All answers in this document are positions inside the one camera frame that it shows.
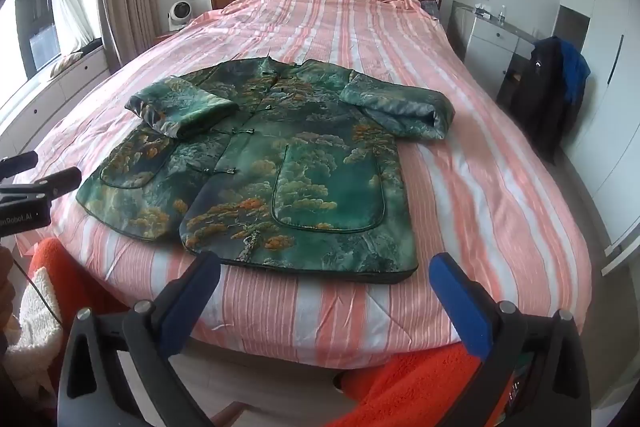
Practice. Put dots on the green printed padded jacket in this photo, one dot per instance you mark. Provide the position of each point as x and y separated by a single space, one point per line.
310 177

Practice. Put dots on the person's left hand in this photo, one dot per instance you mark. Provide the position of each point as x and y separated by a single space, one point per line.
5 277

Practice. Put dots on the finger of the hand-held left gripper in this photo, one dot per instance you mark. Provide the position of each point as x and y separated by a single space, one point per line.
20 163
55 182

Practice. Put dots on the black hanging jacket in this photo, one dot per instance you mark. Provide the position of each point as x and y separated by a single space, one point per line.
542 97

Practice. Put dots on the blue hanging garment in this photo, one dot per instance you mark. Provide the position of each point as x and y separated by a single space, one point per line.
577 72

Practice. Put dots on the small white fan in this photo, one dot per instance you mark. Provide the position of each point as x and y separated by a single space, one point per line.
178 16

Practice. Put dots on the white window seat cabinet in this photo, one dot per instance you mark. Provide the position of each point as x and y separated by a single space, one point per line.
55 92

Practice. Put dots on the orange fleece robe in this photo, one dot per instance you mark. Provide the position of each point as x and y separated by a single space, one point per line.
415 392

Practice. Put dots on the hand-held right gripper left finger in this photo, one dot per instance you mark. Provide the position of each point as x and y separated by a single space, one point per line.
192 302

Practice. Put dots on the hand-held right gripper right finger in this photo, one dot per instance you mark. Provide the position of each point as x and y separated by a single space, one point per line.
460 302

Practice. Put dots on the white nightstand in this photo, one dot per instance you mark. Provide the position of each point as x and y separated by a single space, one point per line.
492 44

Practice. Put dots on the white wardrobe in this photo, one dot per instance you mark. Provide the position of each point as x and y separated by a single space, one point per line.
610 72

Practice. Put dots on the pink striped bed blanket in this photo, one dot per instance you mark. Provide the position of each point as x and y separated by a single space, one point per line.
350 32

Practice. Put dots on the patterned window seat cushion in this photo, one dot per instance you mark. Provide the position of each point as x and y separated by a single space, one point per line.
65 63

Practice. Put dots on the dark framed window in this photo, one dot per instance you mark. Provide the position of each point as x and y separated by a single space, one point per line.
35 17

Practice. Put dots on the small clear bottle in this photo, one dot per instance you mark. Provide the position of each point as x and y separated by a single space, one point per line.
501 13

